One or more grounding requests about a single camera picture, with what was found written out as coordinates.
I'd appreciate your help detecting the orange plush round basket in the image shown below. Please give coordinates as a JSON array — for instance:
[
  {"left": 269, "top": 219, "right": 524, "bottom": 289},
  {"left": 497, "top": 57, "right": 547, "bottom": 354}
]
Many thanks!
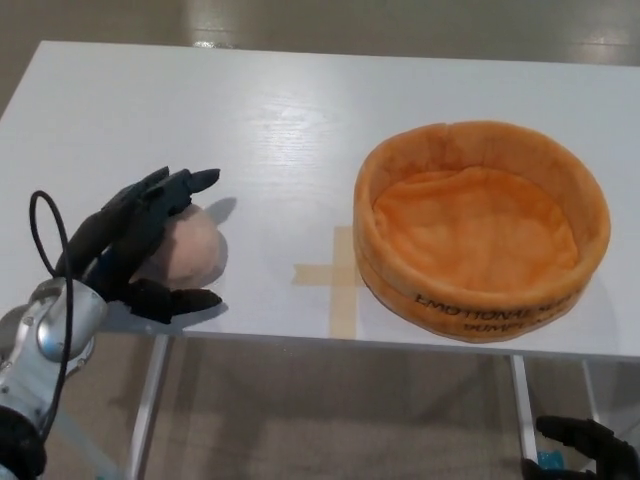
[{"left": 352, "top": 118, "right": 612, "bottom": 344}]

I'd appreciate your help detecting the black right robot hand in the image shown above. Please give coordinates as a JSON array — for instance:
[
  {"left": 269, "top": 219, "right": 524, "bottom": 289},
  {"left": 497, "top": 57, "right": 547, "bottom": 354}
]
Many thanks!
[{"left": 522, "top": 415, "right": 633, "bottom": 480}]

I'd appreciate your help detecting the white table leg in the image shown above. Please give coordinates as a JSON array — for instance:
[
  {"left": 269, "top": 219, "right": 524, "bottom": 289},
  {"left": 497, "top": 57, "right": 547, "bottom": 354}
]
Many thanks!
[
  {"left": 130, "top": 334, "right": 171, "bottom": 480},
  {"left": 582, "top": 357, "right": 609, "bottom": 426},
  {"left": 511, "top": 355, "right": 542, "bottom": 461}
]

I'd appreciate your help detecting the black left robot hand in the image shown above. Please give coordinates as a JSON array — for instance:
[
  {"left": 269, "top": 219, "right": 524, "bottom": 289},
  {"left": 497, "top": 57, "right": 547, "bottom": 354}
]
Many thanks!
[{"left": 53, "top": 167, "right": 223, "bottom": 325}]

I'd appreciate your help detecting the teal blue object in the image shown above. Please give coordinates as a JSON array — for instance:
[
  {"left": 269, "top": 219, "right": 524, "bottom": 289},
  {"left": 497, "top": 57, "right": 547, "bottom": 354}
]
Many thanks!
[{"left": 536, "top": 447, "right": 565, "bottom": 471}]

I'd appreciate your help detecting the pink round plush toy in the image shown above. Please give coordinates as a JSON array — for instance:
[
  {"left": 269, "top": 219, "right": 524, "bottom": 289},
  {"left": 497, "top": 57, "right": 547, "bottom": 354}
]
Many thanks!
[{"left": 143, "top": 202, "right": 232, "bottom": 292}]

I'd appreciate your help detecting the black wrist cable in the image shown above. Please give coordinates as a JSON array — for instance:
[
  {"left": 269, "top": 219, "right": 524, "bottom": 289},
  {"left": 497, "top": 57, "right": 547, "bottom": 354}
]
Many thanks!
[{"left": 28, "top": 190, "right": 77, "bottom": 441}]

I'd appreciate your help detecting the beige tape cross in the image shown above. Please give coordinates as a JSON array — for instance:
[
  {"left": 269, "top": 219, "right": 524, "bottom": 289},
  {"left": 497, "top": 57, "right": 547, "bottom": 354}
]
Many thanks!
[{"left": 291, "top": 225, "right": 370, "bottom": 336}]

